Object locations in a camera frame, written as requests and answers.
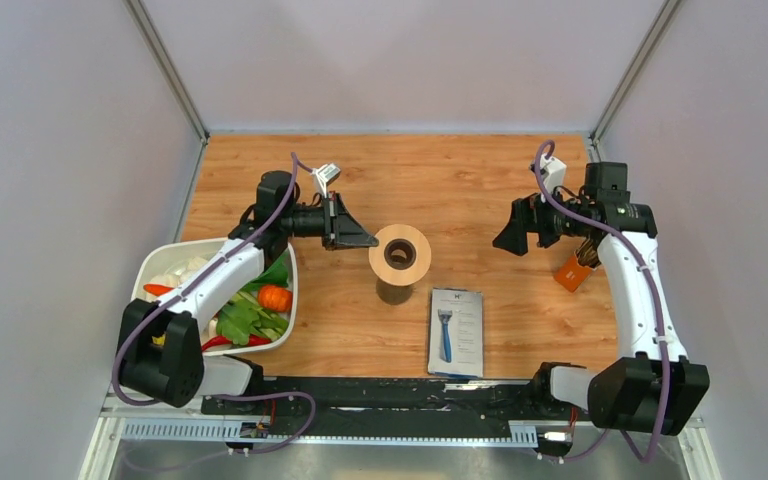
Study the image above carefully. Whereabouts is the orange toy pumpkin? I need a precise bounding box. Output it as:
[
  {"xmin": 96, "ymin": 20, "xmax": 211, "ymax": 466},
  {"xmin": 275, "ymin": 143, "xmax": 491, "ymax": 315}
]
[{"xmin": 257, "ymin": 285, "xmax": 294, "ymax": 313}]

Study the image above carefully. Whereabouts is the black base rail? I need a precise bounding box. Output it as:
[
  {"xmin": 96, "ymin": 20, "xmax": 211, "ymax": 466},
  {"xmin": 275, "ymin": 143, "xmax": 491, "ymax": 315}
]
[{"xmin": 200, "ymin": 367, "xmax": 588, "ymax": 455}]

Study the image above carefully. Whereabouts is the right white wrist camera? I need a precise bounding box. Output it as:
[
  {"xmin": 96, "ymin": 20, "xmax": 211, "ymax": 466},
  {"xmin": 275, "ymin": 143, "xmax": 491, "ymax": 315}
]
[{"xmin": 539, "ymin": 154, "xmax": 567, "ymax": 194}]

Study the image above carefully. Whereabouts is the razor retail package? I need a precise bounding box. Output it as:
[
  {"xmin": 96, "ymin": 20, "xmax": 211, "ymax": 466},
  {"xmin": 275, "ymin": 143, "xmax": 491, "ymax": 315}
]
[{"xmin": 427, "ymin": 288, "xmax": 484, "ymax": 379}]

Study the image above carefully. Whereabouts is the white vegetable tray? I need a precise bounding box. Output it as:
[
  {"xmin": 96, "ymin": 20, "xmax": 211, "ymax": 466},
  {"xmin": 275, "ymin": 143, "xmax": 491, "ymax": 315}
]
[{"xmin": 131, "ymin": 238, "xmax": 298, "ymax": 357}]

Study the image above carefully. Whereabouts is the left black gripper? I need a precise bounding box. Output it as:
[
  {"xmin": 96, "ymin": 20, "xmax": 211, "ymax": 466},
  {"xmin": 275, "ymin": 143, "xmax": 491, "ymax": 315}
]
[{"xmin": 280, "ymin": 191, "xmax": 377, "ymax": 251}]

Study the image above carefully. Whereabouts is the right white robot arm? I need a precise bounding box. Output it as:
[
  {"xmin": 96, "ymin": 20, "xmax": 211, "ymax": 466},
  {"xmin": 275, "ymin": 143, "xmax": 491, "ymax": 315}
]
[{"xmin": 493, "ymin": 156, "xmax": 710, "ymax": 436}]

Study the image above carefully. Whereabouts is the orange coffee filter box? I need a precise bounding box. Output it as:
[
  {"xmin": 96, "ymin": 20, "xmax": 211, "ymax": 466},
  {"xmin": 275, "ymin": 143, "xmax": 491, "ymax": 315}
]
[{"xmin": 553, "ymin": 239, "xmax": 601, "ymax": 293}]

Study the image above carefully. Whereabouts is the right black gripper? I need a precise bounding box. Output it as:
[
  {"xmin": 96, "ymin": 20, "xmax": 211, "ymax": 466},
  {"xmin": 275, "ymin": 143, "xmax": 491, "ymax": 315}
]
[{"xmin": 492, "ymin": 182, "xmax": 591, "ymax": 256}]

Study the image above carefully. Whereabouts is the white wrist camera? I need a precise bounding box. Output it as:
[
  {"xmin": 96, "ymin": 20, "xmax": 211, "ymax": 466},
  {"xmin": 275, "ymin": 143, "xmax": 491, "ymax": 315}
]
[
  {"xmin": 539, "ymin": 154, "xmax": 567, "ymax": 194},
  {"xmin": 311, "ymin": 163, "xmax": 341, "ymax": 197}
]

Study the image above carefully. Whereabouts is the green bok choy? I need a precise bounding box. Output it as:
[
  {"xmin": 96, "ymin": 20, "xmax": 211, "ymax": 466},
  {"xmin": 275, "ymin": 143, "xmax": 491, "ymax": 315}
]
[{"xmin": 246, "ymin": 252, "xmax": 290, "ymax": 291}]

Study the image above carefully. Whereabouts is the red chili pepper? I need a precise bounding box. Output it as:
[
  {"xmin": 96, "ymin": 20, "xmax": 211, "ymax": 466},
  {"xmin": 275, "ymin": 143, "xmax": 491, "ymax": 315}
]
[{"xmin": 201, "ymin": 335, "xmax": 272, "ymax": 352}]

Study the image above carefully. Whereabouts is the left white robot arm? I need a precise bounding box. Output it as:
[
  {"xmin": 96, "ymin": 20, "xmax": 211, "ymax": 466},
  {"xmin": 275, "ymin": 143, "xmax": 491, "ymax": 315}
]
[{"xmin": 111, "ymin": 171, "xmax": 379, "ymax": 415}]

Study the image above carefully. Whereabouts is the green leafy vegetable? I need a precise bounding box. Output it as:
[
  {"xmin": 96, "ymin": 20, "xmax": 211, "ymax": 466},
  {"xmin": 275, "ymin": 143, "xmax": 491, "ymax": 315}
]
[{"xmin": 215, "ymin": 292, "xmax": 289, "ymax": 347}]

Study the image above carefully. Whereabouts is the orange toy carrot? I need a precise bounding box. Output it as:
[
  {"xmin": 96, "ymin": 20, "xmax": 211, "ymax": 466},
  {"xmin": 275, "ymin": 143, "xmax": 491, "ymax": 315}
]
[{"xmin": 143, "ymin": 283, "xmax": 174, "ymax": 297}]

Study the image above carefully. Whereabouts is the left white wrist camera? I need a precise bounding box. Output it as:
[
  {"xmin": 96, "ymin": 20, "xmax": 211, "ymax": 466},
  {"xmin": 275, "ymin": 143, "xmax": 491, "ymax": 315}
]
[{"xmin": 311, "ymin": 163, "xmax": 341, "ymax": 197}]

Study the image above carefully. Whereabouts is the round wooden dripper stand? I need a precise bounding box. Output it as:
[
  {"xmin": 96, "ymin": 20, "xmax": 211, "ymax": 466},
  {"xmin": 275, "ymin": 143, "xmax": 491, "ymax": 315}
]
[{"xmin": 368, "ymin": 224, "xmax": 432, "ymax": 287}]

